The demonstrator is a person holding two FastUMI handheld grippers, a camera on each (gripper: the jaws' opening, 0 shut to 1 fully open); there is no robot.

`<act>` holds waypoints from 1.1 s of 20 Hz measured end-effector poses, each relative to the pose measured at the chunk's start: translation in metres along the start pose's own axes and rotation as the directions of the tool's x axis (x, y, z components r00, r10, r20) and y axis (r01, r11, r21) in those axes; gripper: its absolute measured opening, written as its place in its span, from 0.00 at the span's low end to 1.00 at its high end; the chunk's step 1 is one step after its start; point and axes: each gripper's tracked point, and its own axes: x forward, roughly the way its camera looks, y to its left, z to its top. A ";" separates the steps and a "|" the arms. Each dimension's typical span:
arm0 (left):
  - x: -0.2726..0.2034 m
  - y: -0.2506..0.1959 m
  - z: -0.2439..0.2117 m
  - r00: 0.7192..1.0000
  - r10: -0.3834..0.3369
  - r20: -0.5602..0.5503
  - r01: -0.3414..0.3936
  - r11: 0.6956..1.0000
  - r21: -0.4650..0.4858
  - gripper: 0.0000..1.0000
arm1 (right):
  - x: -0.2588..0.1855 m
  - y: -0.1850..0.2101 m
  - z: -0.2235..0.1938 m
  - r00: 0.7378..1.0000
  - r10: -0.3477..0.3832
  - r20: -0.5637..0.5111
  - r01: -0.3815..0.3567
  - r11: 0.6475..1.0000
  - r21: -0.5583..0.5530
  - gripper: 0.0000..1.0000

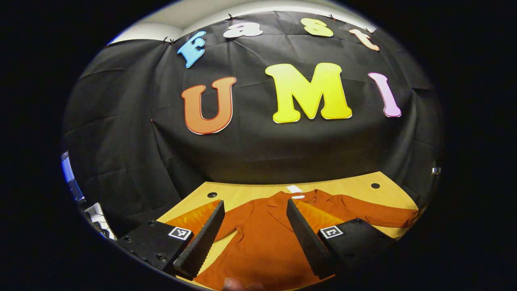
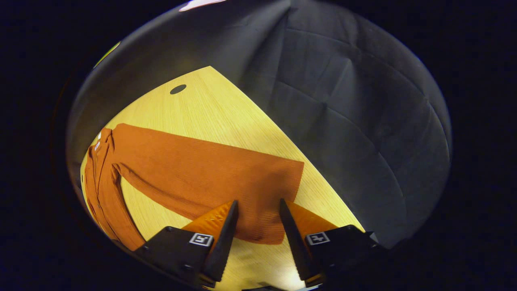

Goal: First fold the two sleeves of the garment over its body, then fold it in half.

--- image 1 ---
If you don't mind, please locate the white side desk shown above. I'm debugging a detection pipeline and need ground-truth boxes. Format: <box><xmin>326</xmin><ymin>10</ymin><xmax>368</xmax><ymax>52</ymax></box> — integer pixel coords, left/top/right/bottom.
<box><xmin>84</xmin><ymin>202</ymin><xmax>118</xmax><ymax>241</ymax></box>

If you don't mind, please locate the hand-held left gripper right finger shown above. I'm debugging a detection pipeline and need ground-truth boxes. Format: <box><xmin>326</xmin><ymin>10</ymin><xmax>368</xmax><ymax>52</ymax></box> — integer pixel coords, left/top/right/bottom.
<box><xmin>286</xmin><ymin>198</ymin><xmax>398</xmax><ymax>280</ymax></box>

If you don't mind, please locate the orange shirt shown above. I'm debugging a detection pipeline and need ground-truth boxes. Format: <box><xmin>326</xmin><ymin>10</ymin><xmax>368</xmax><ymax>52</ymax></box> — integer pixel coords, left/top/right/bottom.
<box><xmin>194</xmin><ymin>189</ymin><xmax>420</xmax><ymax>291</ymax></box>

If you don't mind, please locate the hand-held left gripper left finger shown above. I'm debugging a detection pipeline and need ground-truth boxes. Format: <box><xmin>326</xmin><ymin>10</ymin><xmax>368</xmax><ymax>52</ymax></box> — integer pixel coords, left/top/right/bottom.
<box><xmin>116</xmin><ymin>199</ymin><xmax>226</xmax><ymax>280</ymax></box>

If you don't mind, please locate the computer monitor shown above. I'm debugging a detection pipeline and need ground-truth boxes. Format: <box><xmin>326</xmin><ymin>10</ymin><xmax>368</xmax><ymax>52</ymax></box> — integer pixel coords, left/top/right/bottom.
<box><xmin>61</xmin><ymin>151</ymin><xmax>86</xmax><ymax>204</ymax></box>

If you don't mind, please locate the black backdrop cloth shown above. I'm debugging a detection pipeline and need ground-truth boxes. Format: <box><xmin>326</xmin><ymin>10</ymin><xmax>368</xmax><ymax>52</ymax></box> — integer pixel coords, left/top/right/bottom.
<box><xmin>61</xmin><ymin>10</ymin><xmax>443</xmax><ymax>239</ymax></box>

